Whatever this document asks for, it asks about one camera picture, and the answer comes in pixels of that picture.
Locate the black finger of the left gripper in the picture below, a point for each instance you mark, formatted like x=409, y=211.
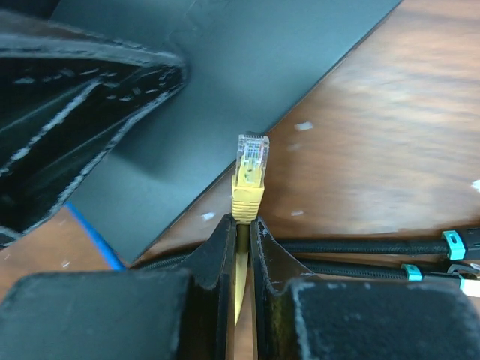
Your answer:
x=68, y=97

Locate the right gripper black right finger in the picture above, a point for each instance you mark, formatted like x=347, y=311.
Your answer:
x=298, y=315

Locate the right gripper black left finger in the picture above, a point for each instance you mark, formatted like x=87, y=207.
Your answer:
x=184, y=312

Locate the black network switch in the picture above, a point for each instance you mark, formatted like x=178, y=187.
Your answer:
x=249, y=64

